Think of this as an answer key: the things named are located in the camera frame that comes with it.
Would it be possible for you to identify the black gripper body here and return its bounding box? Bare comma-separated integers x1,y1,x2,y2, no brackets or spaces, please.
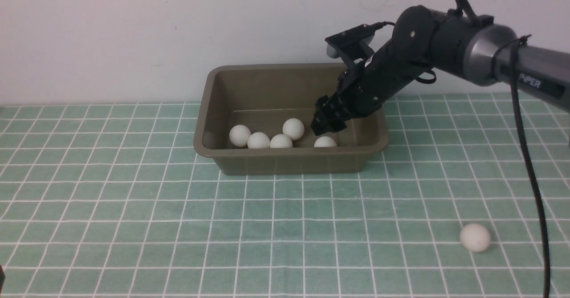
316,5,436,119

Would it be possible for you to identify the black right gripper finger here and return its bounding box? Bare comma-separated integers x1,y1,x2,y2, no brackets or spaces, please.
327,118,349,132

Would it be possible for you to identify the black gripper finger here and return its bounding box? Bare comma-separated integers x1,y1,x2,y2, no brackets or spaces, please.
310,109,332,136

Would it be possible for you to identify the white ping-pong ball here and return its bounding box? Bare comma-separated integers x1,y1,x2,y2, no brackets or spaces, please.
282,118,305,141
269,134,293,148
460,223,492,253
247,132,270,149
228,125,251,148
313,136,338,148

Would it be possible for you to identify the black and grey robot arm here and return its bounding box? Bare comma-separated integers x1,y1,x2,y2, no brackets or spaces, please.
311,5,570,136

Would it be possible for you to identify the olive green plastic bin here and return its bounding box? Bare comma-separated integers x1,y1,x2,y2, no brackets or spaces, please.
194,63,389,176

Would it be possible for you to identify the green checkered tablecloth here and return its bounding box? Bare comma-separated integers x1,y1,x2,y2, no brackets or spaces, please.
0,94,543,298

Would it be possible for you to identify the black object at edge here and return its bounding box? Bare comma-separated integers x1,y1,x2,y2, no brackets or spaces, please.
0,266,6,293

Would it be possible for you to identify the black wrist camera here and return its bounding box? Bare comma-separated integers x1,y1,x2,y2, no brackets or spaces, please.
325,22,392,69

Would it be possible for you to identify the black cable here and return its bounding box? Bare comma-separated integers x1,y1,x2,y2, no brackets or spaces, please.
448,0,553,298

